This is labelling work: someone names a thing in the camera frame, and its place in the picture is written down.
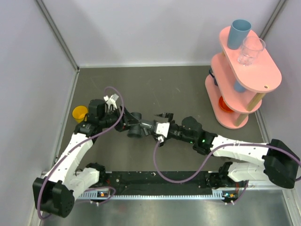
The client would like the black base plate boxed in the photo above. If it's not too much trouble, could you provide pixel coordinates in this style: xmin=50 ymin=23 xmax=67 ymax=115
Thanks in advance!
xmin=103 ymin=171 xmax=221 ymax=196

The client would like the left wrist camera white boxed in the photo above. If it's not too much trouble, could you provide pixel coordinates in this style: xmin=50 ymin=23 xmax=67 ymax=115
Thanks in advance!
xmin=103 ymin=94 xmax=119 ymax=108

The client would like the pink three-tier shelf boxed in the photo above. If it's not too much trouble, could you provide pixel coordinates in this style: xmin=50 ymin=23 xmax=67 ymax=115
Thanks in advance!
xmin=205 ymin=26 xmax=282 ymax=129

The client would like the grey slotted cable duct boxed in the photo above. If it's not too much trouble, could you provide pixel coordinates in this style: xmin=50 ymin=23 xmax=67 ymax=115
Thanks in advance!
xmin=78 ymin=190 xmax=236 ymax=201

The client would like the yellow plastic cup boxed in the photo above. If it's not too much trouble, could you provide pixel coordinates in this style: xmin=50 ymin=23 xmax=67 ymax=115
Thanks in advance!
xmin=72 ymin=105 xmax=88 ymax=123

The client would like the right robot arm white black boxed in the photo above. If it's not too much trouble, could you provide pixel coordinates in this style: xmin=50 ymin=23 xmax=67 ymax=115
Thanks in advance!
xmin=151 ymin=113 xmax=301 ymax=189

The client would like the blue cup middle tier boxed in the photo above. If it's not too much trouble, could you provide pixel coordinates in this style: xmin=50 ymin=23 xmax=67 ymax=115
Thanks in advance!
xmin=234 ymin=81 xmax=246 ymax=93

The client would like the clear glass cup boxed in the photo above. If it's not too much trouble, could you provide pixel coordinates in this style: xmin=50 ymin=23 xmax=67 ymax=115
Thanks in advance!
xmin=238 ymin=36 xmax=266 ymax=66

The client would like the blue cup on top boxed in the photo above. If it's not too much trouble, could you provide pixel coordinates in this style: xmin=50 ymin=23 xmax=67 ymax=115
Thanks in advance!
xmin=227 ymin=19 xmax=252 ymax=50

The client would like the orange bowl bottom tier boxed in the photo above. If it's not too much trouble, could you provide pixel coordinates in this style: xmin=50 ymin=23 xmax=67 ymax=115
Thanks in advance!
xmin=218 ymin=96 xmax=233 ymax=113

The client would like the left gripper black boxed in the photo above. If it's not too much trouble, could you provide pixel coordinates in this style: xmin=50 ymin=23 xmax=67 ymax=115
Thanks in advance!
xmin=99 ymin=104 xmax=141 ymax=132

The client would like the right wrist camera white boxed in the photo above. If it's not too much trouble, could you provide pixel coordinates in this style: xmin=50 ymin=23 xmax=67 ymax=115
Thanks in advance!
xmin=155 ymin=122 xmax=170 ymax=139

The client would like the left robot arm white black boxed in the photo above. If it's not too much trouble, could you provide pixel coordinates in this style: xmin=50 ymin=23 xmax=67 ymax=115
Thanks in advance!
xmin=32 ymin=95 xmax=142 ymax=219

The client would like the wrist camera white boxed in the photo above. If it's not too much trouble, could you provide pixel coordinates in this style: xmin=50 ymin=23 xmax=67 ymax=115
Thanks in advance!
xmin=155 ymin=122 xmax=170 ymax=139
xmin=103 ymin=94 xmax=119 ymax=108

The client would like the grey plastic pipe fitting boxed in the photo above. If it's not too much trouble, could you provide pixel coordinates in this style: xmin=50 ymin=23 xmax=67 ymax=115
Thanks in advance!
xmin=127 ymin=112 xmax=158 ymax=138

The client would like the dark blue cup behind shelf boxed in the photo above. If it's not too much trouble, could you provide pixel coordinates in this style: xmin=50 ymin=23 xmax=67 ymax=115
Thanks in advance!
xmin=209 ymin=68 xmax=218 ymax=86

